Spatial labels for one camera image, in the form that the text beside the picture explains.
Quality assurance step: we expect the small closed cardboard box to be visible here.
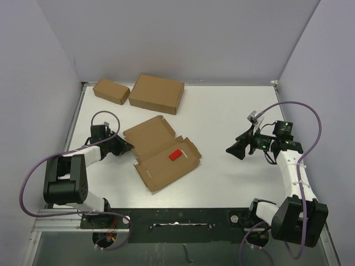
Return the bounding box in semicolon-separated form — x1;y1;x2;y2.
93;79;130;105

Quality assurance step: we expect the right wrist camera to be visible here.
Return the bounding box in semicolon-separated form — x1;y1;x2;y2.
247;111;264;127

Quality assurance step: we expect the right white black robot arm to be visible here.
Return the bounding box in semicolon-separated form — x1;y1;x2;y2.
226;119;328;247

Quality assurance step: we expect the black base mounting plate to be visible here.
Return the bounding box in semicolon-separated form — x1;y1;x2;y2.
80;208;261;244

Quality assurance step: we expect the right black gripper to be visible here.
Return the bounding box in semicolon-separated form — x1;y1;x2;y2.
226;124;276;160

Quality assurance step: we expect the large closed cardboard box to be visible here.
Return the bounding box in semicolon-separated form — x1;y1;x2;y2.
128;74;185;115

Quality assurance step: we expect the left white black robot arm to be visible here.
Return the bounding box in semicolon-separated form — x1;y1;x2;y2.
43;124;134;228

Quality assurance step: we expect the small red plastic block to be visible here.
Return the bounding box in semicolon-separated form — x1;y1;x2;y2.
169;149;182;161

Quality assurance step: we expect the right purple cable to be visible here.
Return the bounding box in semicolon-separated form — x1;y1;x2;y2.
239;101;322;260

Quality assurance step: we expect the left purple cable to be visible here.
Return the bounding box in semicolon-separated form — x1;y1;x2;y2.
21;110;132;252

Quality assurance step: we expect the aluminium frame rail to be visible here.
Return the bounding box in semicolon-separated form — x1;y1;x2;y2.
32;208;81;232

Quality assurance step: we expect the purple cable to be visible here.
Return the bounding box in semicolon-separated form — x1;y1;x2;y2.
239;101;322;260
21;110;132;252

